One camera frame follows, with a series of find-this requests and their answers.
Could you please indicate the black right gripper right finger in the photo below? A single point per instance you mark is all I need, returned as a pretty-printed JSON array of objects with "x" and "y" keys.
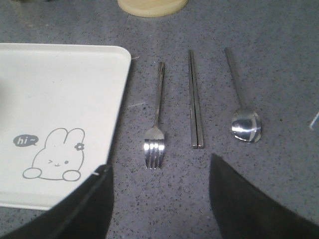
[{"x": 242, "y": 211}]

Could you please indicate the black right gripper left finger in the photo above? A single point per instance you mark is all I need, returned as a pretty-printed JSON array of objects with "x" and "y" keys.
[{"x": 85, "y": 214}]

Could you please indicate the silver metal spoon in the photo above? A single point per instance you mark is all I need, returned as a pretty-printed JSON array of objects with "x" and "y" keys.
[{"x": 245, "y": 124}]

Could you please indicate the silver metal fork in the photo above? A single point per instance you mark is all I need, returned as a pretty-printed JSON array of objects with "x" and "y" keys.
[{"x": 154, "y": 138}]

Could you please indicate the silver metal chopstick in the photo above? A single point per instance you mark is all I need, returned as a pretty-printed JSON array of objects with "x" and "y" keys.
[
  {"x": 199, "y": 131},
  {"x": 194, "y": 140}
]

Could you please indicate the cream rabbit serving tray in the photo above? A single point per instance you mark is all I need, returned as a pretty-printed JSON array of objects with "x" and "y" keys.
[{"x": 59, "y": 106}]

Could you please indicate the wooden mug tree stand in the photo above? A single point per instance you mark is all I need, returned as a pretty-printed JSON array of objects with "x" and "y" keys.
[{"x": 151, "y": 8}]

